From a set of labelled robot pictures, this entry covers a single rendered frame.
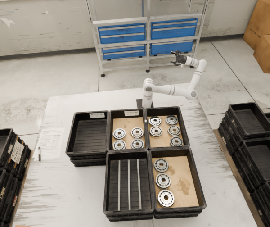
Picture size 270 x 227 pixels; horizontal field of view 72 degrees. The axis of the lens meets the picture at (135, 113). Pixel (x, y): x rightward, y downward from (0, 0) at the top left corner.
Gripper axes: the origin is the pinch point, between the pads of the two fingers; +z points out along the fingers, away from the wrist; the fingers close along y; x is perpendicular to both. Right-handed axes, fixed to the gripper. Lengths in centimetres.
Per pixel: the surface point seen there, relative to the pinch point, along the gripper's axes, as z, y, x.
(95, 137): 57, 80, 16
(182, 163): -6, 94, -14
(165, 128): 1, 67, 3
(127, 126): 32, 68, 13
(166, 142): 2, 79, -3
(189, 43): -77, -104, 102
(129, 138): 30, 78, 7
